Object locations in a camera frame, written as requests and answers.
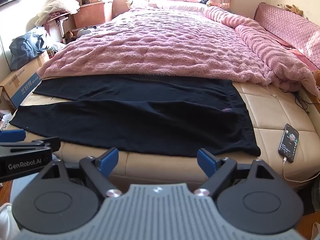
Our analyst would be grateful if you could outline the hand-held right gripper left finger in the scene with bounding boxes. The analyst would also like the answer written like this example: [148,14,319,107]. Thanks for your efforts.
[40,148,122,198]

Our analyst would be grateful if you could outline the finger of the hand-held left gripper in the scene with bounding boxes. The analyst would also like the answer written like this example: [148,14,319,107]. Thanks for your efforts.
[0,129,27,143]
[0,137,61,153]

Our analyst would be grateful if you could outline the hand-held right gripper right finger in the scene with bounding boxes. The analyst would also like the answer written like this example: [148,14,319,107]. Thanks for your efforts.
[194,148,277,197]

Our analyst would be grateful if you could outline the black pants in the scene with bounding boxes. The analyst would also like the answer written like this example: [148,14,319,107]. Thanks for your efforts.
[9,74,262,157]

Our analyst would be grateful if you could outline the white plastic bag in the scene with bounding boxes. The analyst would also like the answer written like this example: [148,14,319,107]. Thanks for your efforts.
[0,109,13,131]

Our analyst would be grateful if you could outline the cardboard box with blue print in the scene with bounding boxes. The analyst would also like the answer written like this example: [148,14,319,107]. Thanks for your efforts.
[0,51,50,111]

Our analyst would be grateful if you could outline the white clothing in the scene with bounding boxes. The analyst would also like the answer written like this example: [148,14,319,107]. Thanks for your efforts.
[0,201,21,240]

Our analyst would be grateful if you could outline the black smartphone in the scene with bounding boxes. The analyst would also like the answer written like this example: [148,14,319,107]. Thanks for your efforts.
[278,123,300,163]

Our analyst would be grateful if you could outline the blue grey bag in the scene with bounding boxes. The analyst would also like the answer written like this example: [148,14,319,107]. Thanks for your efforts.
[9,27,48,65]

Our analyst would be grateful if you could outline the small brown teddy bear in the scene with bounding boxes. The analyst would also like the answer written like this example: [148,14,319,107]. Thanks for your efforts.
[64,30,77,43]

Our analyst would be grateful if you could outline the small white desk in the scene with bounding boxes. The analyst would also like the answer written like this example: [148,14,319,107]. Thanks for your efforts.
[43,12,71,45]

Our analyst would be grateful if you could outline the pink fluffy blanket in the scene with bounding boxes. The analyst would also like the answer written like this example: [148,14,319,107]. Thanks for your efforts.
[37,5,320,98]

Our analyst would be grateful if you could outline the white cloth pile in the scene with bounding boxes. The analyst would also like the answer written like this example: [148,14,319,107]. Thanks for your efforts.
[37,0,81,18]

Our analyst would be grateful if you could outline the pink quilted headboard cover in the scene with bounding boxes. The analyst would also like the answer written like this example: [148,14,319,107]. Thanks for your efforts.
[254,2,320,70]

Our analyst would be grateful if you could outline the white bed pillows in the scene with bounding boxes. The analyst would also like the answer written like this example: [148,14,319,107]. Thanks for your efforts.
[130,0,213,13]

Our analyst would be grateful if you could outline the brown plush bunny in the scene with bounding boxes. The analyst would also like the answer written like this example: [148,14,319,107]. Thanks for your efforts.
[286,4,304,16]

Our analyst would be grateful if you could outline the white phone charging cable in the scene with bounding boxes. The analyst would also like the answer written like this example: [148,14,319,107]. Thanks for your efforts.
[282,157,316,183]

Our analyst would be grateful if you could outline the black cable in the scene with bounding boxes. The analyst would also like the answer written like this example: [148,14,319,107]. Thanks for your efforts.
[279,87,311,111]

